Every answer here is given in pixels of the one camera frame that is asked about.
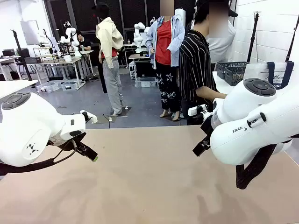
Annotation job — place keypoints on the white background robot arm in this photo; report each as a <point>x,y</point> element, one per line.
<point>139,35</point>

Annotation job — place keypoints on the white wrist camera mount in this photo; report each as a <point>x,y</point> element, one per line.
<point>91,118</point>
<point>195,110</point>

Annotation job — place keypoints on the small clear floor bin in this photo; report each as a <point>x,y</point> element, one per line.
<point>69,86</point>

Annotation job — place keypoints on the clear bin with white label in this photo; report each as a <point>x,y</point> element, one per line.
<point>145,82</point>

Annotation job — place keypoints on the black light stand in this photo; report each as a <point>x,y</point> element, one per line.
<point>21,53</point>

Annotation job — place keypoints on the thin black tripod leg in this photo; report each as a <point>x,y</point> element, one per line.
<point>292,42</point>

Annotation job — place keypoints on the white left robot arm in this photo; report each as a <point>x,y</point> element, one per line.
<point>28,121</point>

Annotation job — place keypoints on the small white background robot arm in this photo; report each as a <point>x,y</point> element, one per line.
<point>44,38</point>

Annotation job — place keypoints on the seated person in black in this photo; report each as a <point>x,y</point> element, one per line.
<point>84,44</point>

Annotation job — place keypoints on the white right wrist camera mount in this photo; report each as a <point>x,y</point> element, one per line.
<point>195,110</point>

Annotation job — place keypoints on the mannequin in blue shirt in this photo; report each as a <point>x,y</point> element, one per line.
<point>164,46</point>

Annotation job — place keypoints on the white table top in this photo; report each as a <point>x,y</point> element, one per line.
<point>14,87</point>

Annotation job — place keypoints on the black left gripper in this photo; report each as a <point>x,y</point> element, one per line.
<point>78,141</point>

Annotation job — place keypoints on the mannequin in beige jacket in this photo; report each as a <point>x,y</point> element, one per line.
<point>109,46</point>

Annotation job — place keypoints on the white side table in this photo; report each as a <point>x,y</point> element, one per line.
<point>220,84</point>

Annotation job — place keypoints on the black desk monitor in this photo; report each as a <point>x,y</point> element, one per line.
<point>8,52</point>

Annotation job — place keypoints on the wooden background work table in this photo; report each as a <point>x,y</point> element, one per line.
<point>58,61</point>

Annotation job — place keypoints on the small white bucket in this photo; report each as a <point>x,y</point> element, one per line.
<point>68,58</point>

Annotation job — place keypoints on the small wooden background table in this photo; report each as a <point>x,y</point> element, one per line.
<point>139,56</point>

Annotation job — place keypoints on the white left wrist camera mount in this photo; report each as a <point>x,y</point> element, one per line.
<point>91,118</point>

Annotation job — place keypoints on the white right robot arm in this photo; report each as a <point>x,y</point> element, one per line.
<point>252,126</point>

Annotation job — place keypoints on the white printed carton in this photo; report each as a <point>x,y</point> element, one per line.
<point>132,70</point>

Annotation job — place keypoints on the large clear floor bin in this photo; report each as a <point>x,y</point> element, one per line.
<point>47,86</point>

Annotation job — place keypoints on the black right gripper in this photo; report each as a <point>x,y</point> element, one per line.
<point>207,127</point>

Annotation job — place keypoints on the black monitor box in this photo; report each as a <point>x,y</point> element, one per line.
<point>145,69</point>

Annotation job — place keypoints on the person in striped shirt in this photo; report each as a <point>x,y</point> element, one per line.
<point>194,65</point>

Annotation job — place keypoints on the white background desk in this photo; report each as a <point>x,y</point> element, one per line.
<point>9,61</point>

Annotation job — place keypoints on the grey whiteboard panel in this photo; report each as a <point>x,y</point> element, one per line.
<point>30,32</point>

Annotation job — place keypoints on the black tripod with white head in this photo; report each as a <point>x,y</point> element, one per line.
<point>253,37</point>

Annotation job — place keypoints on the person's right forearm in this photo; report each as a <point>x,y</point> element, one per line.
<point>210,93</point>

